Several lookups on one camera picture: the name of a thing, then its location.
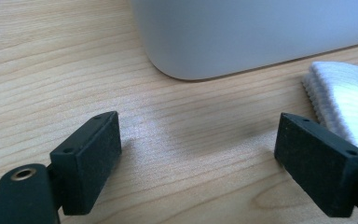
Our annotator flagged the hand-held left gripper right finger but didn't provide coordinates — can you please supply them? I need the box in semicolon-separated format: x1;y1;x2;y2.
273;112;358;218

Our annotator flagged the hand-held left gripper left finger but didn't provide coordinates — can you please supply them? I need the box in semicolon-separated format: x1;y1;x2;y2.
49;110;123;217

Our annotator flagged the white cloth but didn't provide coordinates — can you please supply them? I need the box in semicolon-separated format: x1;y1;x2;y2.
301;61;358;175

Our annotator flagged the white compartment storage box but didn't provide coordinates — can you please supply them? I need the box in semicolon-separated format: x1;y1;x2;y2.
129;0;358;81

